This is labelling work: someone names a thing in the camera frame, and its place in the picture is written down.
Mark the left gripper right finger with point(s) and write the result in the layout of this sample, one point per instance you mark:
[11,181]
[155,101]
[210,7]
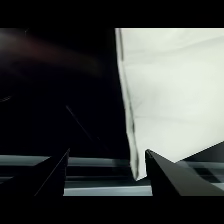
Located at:
[170,181]

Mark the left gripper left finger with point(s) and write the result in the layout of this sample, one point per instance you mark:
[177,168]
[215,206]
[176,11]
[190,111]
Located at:
[50,180]

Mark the white garment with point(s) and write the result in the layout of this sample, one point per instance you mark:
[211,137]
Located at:
[173,93]

